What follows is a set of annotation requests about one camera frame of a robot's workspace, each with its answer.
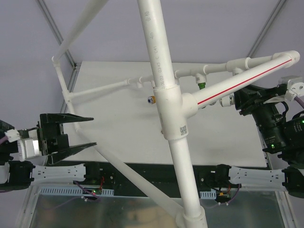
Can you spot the right aluminium frame post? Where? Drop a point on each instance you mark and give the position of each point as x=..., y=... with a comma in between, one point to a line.
x=278, y=8

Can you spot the right white cable duct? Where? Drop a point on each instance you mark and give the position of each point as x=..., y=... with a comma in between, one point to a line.
x=208, y=195

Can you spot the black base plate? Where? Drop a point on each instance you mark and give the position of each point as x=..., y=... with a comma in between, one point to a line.
x=161, y=177

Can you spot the aluminium frame post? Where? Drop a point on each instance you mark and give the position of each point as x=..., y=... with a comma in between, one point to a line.
x=55, y=30
x=278, y=8

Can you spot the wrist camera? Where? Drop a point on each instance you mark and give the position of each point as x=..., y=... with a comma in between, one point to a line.
x=294, y=87
x=27, y=142

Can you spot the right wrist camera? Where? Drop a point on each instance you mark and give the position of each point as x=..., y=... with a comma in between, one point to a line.
x=294, y=87

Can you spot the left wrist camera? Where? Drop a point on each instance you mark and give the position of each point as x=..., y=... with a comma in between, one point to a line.
x=27, y=142

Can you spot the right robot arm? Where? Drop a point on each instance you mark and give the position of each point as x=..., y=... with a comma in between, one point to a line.
x=281, y=137

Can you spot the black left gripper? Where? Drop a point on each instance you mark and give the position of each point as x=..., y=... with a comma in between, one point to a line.
x=47, y=134

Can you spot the white cable duct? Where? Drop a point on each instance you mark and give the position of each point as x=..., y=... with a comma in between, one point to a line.
x=74, y=191
x=208, y=195

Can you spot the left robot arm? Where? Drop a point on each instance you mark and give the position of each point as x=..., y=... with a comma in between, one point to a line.
x=17, y=175

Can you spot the white water faucet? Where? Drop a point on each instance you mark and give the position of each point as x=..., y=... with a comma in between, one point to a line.
x=227, y=101

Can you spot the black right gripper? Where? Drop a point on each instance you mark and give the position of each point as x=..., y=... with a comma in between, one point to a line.
x=248, y=102

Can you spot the orange water faucet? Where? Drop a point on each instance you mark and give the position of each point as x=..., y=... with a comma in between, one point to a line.
x=151, y=100

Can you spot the left aluminium frame post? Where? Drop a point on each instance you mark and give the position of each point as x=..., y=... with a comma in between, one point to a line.
x=55, y=30

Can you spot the white PVC pipe frame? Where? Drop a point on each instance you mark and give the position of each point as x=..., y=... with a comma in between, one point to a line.
x=175, y=108

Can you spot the green water faucet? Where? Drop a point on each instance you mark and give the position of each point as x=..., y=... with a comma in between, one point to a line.
x=201, y=85

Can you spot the left white cable duct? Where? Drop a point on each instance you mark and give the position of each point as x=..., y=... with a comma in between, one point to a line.
x=74, y=191

